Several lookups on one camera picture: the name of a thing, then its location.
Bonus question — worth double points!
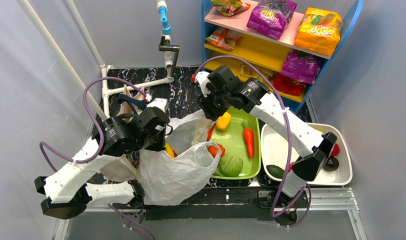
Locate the yellow banana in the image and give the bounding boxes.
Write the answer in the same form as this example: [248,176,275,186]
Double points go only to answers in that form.
[165,142,176,159]

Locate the white plastic grocery bag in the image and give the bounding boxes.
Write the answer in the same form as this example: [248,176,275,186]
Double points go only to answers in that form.
[139,109,221,206]

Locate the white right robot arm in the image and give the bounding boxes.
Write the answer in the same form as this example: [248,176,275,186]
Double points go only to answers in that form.
[194,65,338,198]

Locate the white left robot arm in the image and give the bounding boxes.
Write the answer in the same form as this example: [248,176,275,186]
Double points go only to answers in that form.
[34,106,170,220]

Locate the floral canvas tote bag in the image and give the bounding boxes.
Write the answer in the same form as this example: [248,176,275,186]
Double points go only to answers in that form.
[101,85,144,183]

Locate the purple snack bag lower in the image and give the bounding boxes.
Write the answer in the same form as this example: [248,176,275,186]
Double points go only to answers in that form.
[280,50,324,84]

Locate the purple snack bag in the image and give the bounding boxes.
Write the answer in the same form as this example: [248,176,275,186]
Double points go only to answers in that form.
[280,50,324,84]
[246,0,297,40]

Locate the orange green snack bag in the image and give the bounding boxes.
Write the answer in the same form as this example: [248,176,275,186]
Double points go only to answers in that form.
[210,0,251,17]

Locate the purple snack bag top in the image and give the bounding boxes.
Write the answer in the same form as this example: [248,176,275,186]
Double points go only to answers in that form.
[246,0,297,40]

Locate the yellow snack bag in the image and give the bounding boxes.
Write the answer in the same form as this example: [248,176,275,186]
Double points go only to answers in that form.
[294,7,343,57]

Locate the yellow clear snack packet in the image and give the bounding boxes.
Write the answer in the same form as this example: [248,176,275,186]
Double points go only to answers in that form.
[238,62,277,85]

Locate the yellow bell pepper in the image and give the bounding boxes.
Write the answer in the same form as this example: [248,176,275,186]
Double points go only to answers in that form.
[215,112,232,131]

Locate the small red chili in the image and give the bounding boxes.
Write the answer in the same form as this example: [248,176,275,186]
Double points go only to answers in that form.
[206,124,216,141]

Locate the orange carrot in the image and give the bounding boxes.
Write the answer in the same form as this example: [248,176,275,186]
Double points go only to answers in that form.
[242,119,254,158]

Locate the green plastic tray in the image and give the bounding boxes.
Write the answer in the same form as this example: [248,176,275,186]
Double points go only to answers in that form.
[211,107,262,180]

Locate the orange noodle packet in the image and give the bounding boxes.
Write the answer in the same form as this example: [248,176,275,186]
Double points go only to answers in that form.
[205,26,242,51]

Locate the red snack packet right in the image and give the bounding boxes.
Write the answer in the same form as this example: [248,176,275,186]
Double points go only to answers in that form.
[272,73,307,97]

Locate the orange pumpkin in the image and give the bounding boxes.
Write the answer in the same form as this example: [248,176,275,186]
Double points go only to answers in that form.
[207,144,226,158]

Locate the white plastic tray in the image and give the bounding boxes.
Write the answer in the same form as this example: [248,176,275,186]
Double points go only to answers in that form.
[260,123,353,186]

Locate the green cabbage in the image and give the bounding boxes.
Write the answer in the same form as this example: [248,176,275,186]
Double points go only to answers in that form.
[218,154,244,177]

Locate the colourful blue shelf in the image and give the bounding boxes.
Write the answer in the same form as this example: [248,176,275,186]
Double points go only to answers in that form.
[201,0,364,114]

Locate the black clamp on pipe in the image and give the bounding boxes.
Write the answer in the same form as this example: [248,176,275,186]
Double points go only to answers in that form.
[158,35,180,78]

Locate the green avocado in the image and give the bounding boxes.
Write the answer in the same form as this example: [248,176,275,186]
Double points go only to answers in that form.
[266,164,285,179]

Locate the red apple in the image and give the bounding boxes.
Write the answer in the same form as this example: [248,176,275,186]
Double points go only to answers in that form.
[288,162,295,173]

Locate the red pomegranate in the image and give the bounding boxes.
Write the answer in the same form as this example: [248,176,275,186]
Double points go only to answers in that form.
[330,144,340,158]

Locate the dark mangosteen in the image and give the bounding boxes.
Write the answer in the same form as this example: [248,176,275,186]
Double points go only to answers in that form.
[322,157,340,172]

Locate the white pvc pipe frame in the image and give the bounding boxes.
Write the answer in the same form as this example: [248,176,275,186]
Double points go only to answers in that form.
[16,0,175,124]

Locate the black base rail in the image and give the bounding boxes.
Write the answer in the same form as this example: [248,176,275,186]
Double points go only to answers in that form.
[111,185,310,222]

